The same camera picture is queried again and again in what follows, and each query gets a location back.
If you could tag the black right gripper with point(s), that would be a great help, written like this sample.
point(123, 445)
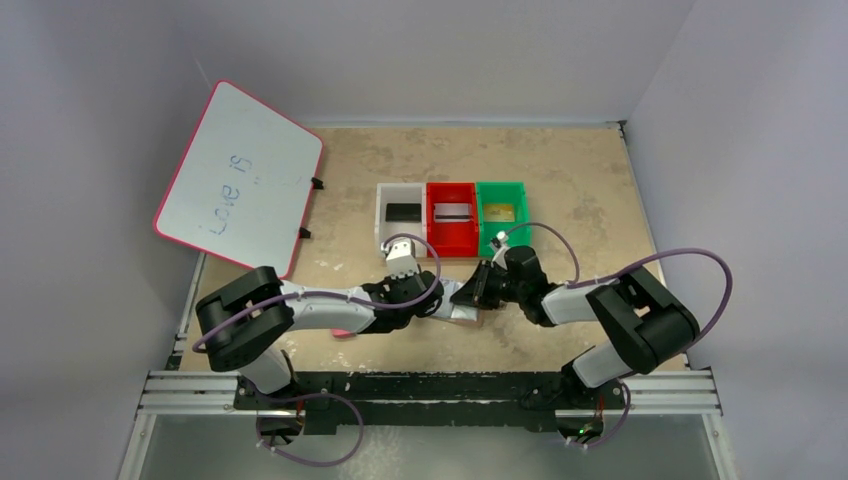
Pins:
point(482, 288)

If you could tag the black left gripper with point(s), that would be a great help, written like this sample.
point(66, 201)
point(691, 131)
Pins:
point(396, 281)

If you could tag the brown leather card holder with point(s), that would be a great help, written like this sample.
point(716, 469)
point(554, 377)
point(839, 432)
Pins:
point(449, 311)

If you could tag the red plastic bin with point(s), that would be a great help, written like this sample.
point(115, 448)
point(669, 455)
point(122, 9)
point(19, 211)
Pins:
point(452, 239)

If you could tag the pink eraser block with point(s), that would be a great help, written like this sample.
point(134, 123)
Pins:
point(342, 334)

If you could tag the green plastic bin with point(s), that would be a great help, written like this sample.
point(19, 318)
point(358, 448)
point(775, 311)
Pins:
point(499, 192)

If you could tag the white plastic bin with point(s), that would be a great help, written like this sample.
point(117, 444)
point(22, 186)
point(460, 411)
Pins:
point(387, 224)

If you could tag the pink framed whiteboard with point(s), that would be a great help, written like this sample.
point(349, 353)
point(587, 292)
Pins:
point(242, 187)

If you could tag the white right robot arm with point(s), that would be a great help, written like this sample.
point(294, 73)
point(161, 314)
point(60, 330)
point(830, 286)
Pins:
point(644, 322)

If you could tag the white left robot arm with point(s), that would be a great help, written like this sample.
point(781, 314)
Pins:
point(241, 321)

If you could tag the gold card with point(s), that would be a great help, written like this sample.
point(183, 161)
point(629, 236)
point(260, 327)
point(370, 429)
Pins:
point(498, 213)

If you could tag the silver striped card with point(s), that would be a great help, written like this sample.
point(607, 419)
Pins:
point(452, 212)

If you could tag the black card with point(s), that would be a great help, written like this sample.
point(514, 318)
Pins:
point(398, 212)

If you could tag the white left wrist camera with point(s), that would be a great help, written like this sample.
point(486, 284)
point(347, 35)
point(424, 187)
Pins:
point(400, 259)

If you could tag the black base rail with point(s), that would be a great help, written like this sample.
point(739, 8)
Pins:
point(532, 401)

